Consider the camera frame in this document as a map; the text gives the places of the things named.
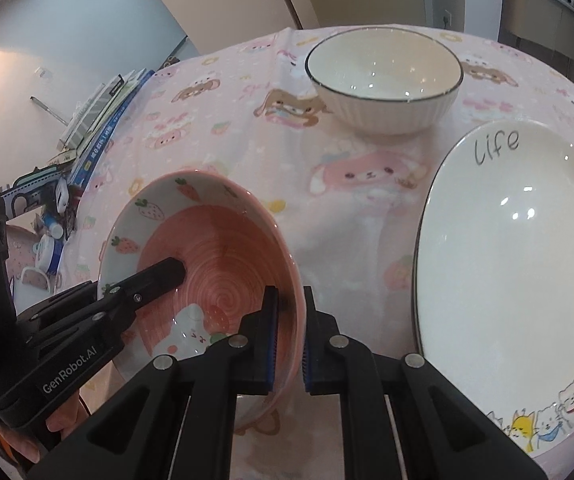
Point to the stack of books and boxes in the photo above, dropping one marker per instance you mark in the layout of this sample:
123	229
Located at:
102	145

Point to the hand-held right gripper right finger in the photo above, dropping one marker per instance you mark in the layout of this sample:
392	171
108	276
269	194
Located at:
308	365

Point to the large pink strawberry bowl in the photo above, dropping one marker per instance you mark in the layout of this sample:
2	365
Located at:
227	250

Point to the pink fabric bag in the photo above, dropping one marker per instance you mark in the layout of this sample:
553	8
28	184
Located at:
19	250

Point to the wall socket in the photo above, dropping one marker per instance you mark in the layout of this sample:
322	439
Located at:
448	18

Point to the white and blue jar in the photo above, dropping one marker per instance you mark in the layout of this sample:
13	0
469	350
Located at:
47	255

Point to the white ribbed bowl dark rim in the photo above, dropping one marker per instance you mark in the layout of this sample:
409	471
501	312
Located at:
382	105

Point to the white plate with cat print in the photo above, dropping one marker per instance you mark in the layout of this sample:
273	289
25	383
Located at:
507	280

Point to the pale green book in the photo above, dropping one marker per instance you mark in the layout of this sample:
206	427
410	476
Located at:
122	90

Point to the grey striped box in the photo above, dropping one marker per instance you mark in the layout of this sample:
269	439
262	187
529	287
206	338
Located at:
87	115

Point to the small white gadget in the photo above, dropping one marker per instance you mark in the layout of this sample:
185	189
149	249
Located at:
62	195

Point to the person's left hand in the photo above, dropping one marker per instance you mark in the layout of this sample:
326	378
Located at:
62	417

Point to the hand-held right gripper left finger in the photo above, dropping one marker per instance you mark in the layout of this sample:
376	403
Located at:
273	355

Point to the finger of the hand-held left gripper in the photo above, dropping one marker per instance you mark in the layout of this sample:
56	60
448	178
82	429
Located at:
157	275
62	302

